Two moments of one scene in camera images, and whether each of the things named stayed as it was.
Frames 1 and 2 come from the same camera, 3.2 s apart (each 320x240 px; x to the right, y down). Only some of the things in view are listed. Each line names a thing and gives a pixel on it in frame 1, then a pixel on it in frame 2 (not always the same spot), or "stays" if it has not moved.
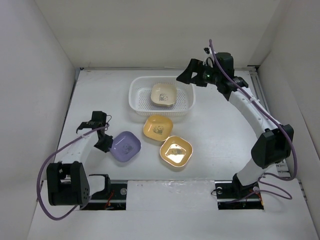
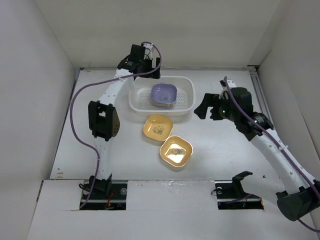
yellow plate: [176, 150] stays
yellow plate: [158, 127] stays
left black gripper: [107, 145] to [154, 74]
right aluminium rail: [258, 87] stays
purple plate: [125, 146] to [165, 93]
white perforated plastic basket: [140, 96] stays
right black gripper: [195, 65] to [209, 100]
